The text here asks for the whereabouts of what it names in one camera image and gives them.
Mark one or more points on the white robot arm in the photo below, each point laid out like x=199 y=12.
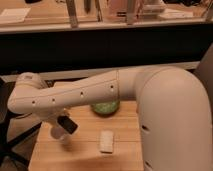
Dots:
x=173 y=107

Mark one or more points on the black chair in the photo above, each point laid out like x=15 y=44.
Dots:
x=6 y=147

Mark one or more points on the wooden table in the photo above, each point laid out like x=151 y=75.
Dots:
x=99 y=144

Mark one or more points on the white folded cloth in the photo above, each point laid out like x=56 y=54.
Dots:
x=106 y=142

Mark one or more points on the green bowl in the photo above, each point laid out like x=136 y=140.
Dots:
x=105 y=109

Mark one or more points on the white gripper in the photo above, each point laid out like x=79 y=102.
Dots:
x=60 y=117

